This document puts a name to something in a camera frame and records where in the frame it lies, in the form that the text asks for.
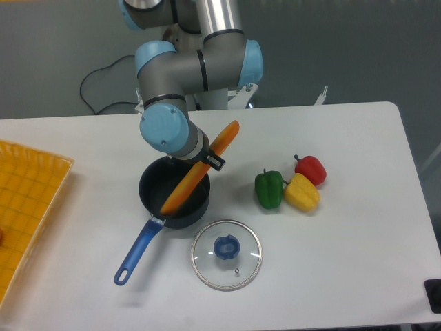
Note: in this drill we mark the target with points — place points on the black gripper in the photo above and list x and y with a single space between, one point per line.
202 153

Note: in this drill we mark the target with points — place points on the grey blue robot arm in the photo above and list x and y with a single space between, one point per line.
164 126

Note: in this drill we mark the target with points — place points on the green bell pepper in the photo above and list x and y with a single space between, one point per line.
268 187

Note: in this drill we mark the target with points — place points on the glass lid blue knob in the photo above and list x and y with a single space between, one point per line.
226 255

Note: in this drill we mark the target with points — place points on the yellow bell pepper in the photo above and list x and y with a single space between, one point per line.
301 193

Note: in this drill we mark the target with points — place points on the red bell pepper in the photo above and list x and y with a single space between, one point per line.
311 168

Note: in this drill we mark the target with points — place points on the yellow plastic basket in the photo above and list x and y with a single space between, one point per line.
31 180

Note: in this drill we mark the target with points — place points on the black box at edge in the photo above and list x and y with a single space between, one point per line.
433 290

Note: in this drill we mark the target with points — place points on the dark pot blue handle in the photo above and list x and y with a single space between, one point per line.
159 191

